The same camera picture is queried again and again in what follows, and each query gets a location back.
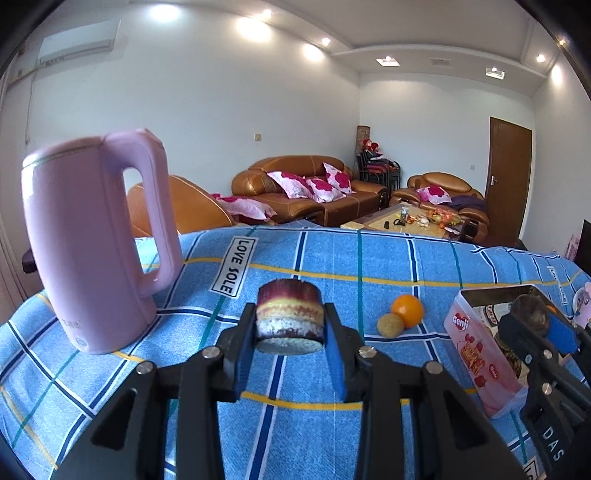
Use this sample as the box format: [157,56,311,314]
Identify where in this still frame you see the dark round mangosteen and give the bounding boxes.
[510,294,550,336]

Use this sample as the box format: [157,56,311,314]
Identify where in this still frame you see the layered cake slice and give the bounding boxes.
[256,279,325,356]

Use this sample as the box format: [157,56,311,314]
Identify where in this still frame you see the pink cartoon cup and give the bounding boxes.
[572,282,591,328]

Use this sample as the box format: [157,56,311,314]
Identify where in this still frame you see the pink metal tin box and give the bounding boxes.
[443,283,588,420]

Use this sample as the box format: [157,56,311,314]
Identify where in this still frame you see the black television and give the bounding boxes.
[574,220,591,275]

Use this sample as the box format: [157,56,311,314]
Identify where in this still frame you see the small brown kiwi fruit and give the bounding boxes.
[377,313,405,339]

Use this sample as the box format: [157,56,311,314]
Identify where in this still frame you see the small orange on cloth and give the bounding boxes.
[391,295,424,329]

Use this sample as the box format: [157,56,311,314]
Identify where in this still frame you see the brown leather armchair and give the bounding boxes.
[390,172,489,244]

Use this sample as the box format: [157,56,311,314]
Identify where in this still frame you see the brown wooden door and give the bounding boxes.
[485,117,533,246]

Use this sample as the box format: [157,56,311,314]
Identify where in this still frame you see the blue plaid tablecloth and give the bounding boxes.
[1,226,590,479]

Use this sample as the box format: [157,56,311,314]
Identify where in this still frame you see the fruit pile on coffee table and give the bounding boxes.
[427,209,463,228]

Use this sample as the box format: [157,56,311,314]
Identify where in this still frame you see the purple blanket on armchair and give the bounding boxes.
[449,195,486,212]

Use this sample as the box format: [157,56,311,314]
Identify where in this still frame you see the pink floral pillow armchair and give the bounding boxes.
[417,185,452,205]

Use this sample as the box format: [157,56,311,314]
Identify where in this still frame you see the wooden coffee table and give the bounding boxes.
[342,203,465,240]

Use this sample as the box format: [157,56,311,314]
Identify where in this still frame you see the brown leather chair near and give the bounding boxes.
[126,175,235,237]

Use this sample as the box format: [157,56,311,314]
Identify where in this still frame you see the brown leather three-seat sofa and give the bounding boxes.
[231,155,389,227]

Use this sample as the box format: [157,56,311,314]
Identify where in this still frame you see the pink electric kettle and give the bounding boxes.
[21,129,182,354]

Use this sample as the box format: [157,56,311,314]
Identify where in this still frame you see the stacked black chairs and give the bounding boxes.
[356,149,402,190]

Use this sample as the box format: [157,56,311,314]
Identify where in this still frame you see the pink floral pillow right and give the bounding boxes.
[324,163,353,195]

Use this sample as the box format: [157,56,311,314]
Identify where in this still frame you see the pink floral pillow middle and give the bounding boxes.
[304,177,346,203]

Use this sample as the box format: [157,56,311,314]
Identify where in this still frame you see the pink floral pillow left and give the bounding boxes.
[267,171,312,200]

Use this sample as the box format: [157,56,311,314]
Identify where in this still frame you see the white air conditioner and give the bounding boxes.
[37,20,120,66]

